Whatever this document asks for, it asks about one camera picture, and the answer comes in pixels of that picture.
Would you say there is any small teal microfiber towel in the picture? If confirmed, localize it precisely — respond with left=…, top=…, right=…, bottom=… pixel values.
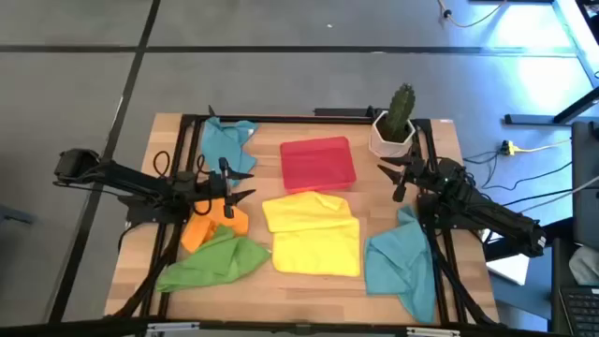
left=200, top=116, right=259, bottom=187

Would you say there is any yellow plug cable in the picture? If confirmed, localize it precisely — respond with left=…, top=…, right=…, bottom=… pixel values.
left=501, top=139, right=573, bottom=156

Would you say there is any green cactus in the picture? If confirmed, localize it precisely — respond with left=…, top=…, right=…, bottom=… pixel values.
left=384, top=82, right=416, bottom=143

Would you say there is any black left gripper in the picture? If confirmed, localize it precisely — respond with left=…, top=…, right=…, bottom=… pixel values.
left=205, top=156, right=257, bottom=220

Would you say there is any black aluminium table frame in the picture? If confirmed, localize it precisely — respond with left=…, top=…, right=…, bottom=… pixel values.
left=110, top=106, right=504, bottom=329

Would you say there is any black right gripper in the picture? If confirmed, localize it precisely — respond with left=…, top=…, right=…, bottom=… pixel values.
left=376, top=139, right=430, bottom=203

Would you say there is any white paper sheet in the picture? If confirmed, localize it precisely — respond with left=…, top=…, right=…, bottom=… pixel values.
left=485, top=227, right=533, bottom=286

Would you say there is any black flat bracket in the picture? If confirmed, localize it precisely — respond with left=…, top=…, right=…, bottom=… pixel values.
left=313, top=107, right=375, bottom=118

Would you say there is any black laptop keyboard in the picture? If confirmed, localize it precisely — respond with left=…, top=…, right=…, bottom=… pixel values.
left=558, top=285, right=599, bottom=337

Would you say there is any black frame crossbeam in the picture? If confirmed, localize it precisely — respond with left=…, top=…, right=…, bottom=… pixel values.
left=0, top=316, right=599, bottom=337

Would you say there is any grey floor cable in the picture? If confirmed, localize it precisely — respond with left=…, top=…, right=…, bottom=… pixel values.
left=514, top=175, right=599, bottom=214

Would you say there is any green microfiber towel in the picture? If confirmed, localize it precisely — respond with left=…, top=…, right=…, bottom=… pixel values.
left=155, top=225, right=271, bottom=294

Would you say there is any black floor cable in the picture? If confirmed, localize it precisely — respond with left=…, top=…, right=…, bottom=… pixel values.
left=481, top=161, right=575, bottom=191

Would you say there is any white hexagonal plant pot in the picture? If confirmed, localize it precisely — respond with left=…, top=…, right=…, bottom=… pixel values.
left=368, top=110, right=416, bottom=159

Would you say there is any large teal microfiber towel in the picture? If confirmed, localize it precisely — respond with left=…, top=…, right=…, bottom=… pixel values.
left=363, top=205, right=437, bottom=325

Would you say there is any beige floor cable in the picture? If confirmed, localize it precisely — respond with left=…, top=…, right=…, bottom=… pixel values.
left=437, top=0, right=507, bottom=28

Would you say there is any yellow microfiber towel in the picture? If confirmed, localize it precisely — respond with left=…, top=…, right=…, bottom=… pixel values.
left=261, top=190, right=361, bottom=278

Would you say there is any grey computer monitor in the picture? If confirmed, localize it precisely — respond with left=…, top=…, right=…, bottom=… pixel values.
left=570, top=120, right=599, bottom=249

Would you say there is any orange microfiber towel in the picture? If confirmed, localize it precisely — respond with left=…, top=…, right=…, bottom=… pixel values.
left=180, top=198, right=250, bottom=254

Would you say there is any red plastic basket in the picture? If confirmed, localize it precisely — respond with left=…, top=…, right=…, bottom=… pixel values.
left=279, top=136, right=358, bottom=194

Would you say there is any grey chair leg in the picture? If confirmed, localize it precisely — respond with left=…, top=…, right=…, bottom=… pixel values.
left=0, top=203, right=37, bottom=226

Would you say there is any black desk leg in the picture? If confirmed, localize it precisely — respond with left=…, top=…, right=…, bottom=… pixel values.
left=504, top=86, right=599, bottom=125

